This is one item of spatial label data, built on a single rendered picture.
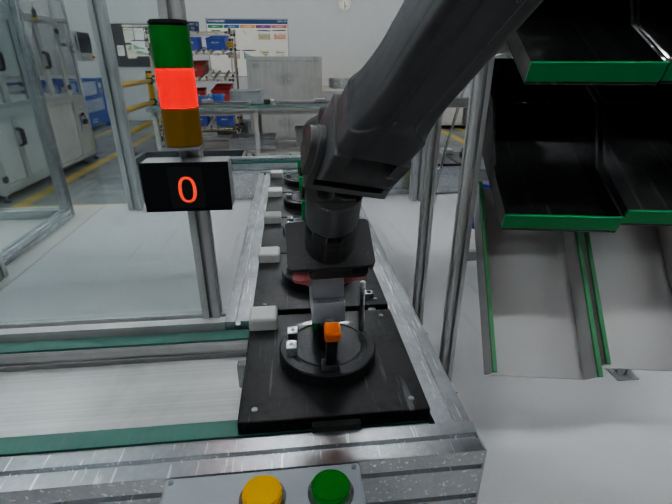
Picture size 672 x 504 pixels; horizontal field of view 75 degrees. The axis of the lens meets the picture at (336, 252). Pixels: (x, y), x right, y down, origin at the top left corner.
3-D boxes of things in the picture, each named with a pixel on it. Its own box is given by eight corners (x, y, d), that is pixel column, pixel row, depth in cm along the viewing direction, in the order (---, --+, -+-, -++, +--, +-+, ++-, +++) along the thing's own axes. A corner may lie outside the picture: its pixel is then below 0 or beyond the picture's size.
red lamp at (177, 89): (195, 108, 58) (190, 68, 56) (155, 109, 57) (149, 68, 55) (201, 105, 62) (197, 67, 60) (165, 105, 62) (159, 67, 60)
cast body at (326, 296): (345, 322, 58) (345, 273, 56) (312, 324, 58) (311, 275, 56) (337, 295, 66) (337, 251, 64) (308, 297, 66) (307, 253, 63)
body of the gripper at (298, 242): (285, 231, 54) (282, 194, 48) (366, 226, 55) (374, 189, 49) (288, 277, 51) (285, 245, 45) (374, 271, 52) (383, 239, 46)
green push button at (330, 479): (352, 513, 44) (352, 500, 43) (312, 517, 44) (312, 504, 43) (347, 479, 48) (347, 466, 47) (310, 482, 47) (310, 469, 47)
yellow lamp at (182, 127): (199, 147, 60) (195, 109, 58) (162, 147, 59) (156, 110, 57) (206, 140, 64) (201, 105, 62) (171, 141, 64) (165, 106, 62)
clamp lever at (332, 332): (338, 367, 58) (341, 334, 53) (323, 368, 58) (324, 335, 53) (336, 344, 61) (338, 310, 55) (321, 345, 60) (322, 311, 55)
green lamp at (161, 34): (189, 67, 56) (184, 24, 54) (149, 68, 55) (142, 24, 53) (197, 67, 60) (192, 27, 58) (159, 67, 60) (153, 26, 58)
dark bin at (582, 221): (615, 233, 51) (647, 184, 45) (500, 230, 52) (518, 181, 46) (552, 104, 69) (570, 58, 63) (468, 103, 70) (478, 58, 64)
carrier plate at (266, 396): (429, 420, 56) (430, 407, 55) (238, 435, 53) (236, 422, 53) (389, 318, 77) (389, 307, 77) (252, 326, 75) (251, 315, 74)
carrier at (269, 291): (387, 313, 79) (391, 250, 74) (252, 321, 77) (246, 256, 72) (365, 258, 101) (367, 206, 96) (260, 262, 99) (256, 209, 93)
